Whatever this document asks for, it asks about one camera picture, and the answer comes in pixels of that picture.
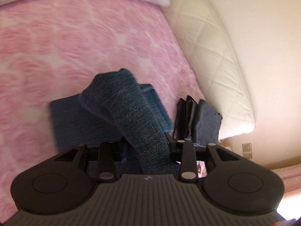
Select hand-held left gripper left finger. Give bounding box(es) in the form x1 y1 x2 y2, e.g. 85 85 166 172
54 141 125 183

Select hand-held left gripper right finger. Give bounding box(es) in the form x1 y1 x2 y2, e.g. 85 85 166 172
165 132 245 183

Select black garment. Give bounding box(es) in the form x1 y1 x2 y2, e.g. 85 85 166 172
173 95 223 146

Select blue denim jeans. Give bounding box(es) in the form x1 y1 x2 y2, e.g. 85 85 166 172
48 68 203 179

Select cream quilted mattress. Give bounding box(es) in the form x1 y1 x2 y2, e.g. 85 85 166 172
162 0 256 139

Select pink rose-pattern blanket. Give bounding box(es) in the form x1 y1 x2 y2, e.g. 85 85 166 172
0 0 205 217

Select white wall socket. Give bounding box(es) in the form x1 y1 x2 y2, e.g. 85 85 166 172
242 142 253 159

